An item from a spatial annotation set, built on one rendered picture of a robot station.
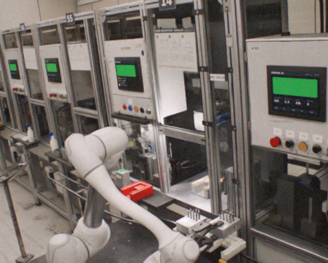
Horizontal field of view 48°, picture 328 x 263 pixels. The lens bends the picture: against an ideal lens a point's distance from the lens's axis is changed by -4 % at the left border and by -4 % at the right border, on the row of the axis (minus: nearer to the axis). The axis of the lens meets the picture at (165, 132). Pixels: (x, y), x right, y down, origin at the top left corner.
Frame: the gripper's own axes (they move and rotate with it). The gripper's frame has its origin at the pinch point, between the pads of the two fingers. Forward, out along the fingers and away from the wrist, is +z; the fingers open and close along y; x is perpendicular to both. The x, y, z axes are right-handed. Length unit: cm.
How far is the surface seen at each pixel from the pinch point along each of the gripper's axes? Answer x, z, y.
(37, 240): 232, -16, -98
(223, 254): -5.2, -2.5, -9.9
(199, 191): 44, 32, -7
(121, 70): 84, 16, 67
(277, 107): -23, 16, 56
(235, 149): 3.3, 19.1, 32.3
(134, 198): 66, 0, -4
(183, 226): 22.0, -1.8, -5.5
